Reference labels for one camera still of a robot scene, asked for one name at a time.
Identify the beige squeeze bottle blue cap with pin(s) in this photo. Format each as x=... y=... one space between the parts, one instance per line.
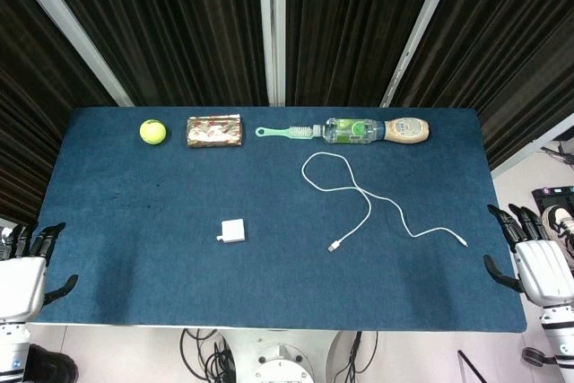
x=406 y=131

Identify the blue table mat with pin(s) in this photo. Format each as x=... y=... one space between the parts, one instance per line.
x=134 y=185

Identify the black shoe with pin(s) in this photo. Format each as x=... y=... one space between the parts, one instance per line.
x=51 y=365

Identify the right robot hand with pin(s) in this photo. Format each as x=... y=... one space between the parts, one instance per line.
x=542 y=271

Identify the black caster foot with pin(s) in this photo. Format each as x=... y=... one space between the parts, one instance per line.
x=533 y=356

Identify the dark pleated curtain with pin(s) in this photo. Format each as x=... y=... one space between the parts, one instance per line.
x=507 y=42
x=350 y=33
x=36 y=87
x=179 y=33

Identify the yellow tennis ball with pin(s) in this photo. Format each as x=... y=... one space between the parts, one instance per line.
x=153 y=132

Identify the clear green-label plastic bottle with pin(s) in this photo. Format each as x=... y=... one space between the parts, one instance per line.
x=350 y=131

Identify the thin black rod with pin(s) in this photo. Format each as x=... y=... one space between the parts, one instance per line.
x=468 y=364

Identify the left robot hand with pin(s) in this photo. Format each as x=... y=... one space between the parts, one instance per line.
x=22 y=280

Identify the black device purple lights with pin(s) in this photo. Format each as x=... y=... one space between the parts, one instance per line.
x=553 y=194

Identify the white usb charger block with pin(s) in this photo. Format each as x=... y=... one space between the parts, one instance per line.
x=232 y=231

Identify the white black sneaker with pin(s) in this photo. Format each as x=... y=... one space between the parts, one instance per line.
x=560 y=226

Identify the gold foil snack packet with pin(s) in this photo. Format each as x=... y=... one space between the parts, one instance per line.
x=215 y=132

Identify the green bottle brush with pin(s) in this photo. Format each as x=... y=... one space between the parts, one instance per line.
x=280 y=132

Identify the silver white robot base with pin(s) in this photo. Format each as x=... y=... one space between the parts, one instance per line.
x=280 y=367

